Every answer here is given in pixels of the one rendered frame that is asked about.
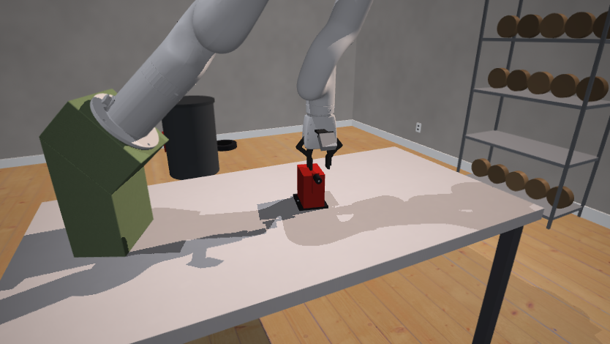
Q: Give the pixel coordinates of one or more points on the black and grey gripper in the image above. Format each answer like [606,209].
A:
[310,140]

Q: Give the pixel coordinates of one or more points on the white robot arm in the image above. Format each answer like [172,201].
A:
[220,26]

